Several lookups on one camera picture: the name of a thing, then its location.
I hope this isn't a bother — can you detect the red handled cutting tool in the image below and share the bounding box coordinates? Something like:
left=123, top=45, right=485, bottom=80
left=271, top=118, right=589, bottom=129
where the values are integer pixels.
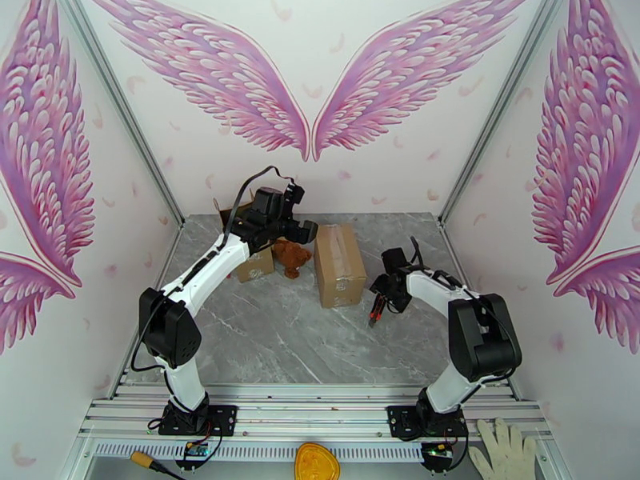
left=369, top=293, right=387, bottom=329

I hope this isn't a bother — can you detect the brown plush toy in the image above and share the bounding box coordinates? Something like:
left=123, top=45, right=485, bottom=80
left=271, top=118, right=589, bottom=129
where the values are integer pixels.
left=272, top=238, right=314, bottom=281

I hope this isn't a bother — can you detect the short taped cardboard box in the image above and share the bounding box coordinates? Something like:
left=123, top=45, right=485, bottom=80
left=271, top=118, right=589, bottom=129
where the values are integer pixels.
left=313, top=223, right=367, bottom=310

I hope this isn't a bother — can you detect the long taped cardboard box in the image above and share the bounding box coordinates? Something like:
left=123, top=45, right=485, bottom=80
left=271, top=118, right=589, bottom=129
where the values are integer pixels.
left=214, top=195, right=277, bottom=285

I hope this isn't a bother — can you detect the yellow round plastic object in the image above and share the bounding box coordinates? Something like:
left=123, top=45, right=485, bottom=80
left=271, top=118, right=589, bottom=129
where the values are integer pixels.
left=294, top=442, right=341, bottom=480

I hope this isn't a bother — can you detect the white work glove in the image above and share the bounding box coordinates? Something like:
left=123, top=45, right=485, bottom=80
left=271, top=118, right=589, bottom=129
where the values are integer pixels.
left=468, top=417, right=538, bottom=480

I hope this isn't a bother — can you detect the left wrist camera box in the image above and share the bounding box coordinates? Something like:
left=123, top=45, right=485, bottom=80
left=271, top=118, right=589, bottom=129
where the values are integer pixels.
left=283, top=181, right=306, bottom=209

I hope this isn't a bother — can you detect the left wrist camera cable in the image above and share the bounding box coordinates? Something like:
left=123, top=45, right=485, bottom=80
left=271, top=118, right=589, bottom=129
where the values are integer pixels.
left=222, top=165, right=296, bottom=245

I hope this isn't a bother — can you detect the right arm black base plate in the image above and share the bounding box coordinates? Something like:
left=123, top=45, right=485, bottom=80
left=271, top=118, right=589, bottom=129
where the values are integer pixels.
left=387, top=404, right=470, bottom=441

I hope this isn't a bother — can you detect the aluminium rail base frame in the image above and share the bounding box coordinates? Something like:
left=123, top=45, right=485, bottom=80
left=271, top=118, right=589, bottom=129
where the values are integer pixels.
left=74, top=382, right=557, bottom=480

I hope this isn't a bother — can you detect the aluminium corner post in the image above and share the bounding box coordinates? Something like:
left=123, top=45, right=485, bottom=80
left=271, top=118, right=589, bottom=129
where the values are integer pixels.
left=438, top=0, right=571, bottom=229
left=54, top=0, right=187, bottom=229

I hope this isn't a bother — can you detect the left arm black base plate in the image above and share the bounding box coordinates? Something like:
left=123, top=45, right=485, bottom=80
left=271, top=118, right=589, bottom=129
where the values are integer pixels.
left=158, top=404, right=238, bottom=437

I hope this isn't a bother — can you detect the white slotted cable duct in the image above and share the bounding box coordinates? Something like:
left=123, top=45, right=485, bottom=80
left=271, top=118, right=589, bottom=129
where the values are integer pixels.
left=94, top=441, right=432, bottom=463

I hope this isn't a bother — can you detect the yellow plug with black cable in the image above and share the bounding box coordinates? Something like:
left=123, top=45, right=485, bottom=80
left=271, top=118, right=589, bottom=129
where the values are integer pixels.
left=130, top=450, right=189, bottom=480

